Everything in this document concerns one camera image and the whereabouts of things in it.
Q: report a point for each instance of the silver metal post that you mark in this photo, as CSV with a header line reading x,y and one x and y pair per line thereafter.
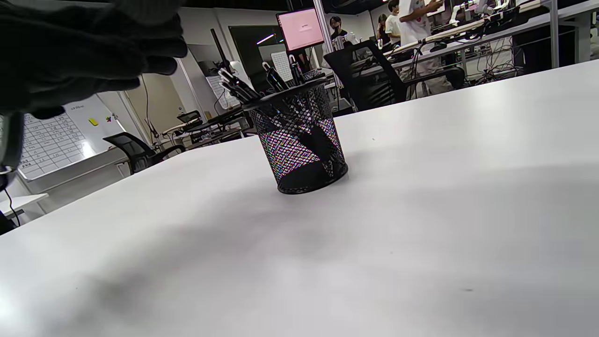
x,y
323,28

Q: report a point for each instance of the white whiteboard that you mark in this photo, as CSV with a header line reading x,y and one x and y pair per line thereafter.
x,y
51,140

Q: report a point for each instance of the white standing desk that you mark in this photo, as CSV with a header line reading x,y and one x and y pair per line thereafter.
x,y
514,28

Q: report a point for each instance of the pink lit monitor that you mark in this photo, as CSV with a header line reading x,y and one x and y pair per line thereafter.
x,y
299,28

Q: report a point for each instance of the person's left hand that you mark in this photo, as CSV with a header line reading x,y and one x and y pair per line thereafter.
x,y
70,51

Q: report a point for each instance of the black mesh pen holder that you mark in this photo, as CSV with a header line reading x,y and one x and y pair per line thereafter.
x,y
299,180

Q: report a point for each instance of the black mesh office chair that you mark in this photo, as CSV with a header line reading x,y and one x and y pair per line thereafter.
x,y
369,70

